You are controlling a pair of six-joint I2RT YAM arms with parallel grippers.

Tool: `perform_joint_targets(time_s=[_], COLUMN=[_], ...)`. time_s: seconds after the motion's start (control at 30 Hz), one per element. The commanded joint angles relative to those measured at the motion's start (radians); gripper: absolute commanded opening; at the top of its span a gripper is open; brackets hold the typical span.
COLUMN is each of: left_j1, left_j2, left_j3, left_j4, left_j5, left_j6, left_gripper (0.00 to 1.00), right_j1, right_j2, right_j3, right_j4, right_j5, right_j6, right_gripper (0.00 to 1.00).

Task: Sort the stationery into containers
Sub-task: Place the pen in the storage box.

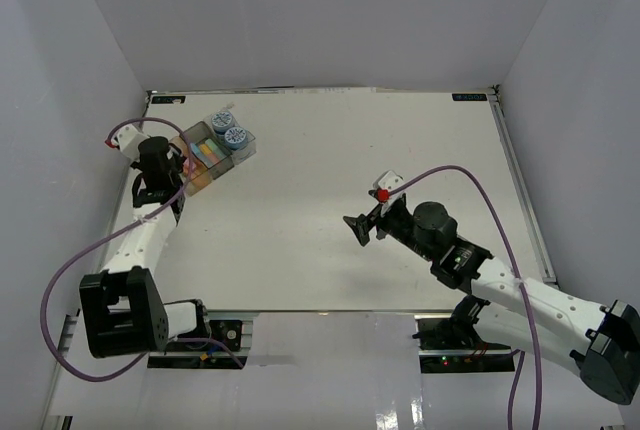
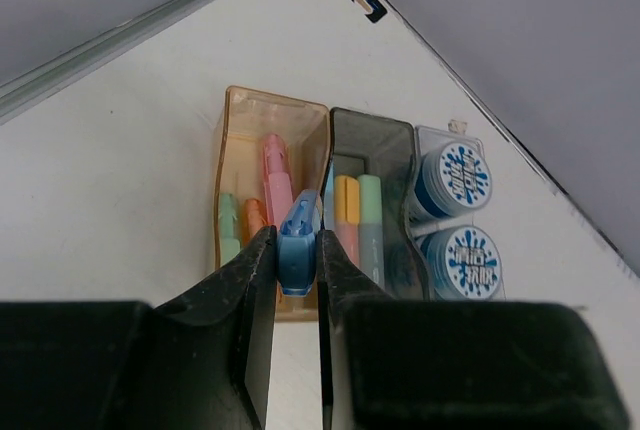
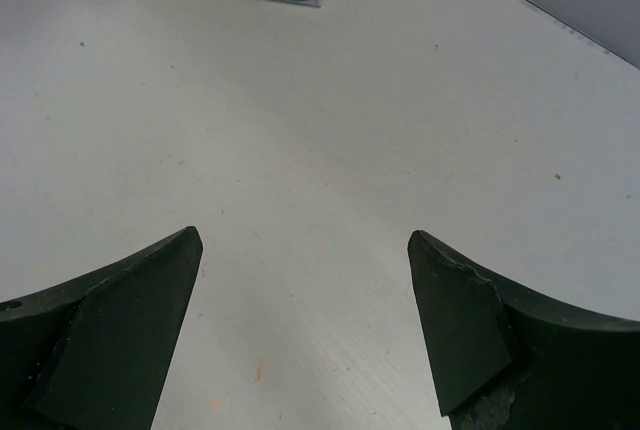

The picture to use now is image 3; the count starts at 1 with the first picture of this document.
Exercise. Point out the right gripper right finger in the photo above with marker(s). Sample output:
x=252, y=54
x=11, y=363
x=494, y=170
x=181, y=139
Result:
x=504, y=356

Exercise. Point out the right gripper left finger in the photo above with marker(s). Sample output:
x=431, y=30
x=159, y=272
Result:
x=94, y=352

